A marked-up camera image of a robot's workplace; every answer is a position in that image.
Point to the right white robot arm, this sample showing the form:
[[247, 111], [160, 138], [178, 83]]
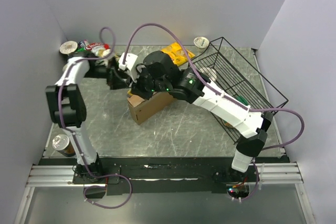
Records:
[[157, 73]]

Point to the brown can at edge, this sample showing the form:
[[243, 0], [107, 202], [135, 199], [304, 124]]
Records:
[[62, 144]]

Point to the brown cardboard express box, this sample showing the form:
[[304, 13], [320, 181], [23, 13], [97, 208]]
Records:
[[141, 109]]

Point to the yogurt cup upright corner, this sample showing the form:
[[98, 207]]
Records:
[[68, 48]]

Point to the yogurt cup at back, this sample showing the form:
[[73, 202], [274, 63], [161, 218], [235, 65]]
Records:
[[201, 43]]

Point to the blue white cup behind bag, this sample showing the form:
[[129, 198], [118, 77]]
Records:
[[83, 43]]

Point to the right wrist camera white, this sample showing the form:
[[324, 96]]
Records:
[[127, 63]]

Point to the cup inside wire basket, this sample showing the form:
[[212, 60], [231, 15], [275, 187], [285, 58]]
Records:
[[210, 72]]

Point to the aluminium rail frame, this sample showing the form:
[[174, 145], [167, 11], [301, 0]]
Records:
[[278, 174]]

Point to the green white chips bag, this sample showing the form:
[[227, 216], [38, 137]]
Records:
[[99, 50]]

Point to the black wire basket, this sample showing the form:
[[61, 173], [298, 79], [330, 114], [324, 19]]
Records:
[[238, 73]]

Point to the green snack pack in basket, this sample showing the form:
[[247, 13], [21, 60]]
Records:
[[241, 100]]

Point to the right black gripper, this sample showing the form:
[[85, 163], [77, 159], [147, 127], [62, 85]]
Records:
[[136, 88]]

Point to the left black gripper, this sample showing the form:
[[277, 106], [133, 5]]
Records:
[[115, 80]]

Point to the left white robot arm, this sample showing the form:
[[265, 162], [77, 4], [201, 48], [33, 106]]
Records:
[[67, 107]]

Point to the yellow chips bag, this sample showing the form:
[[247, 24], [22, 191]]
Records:
[[176, 53]]

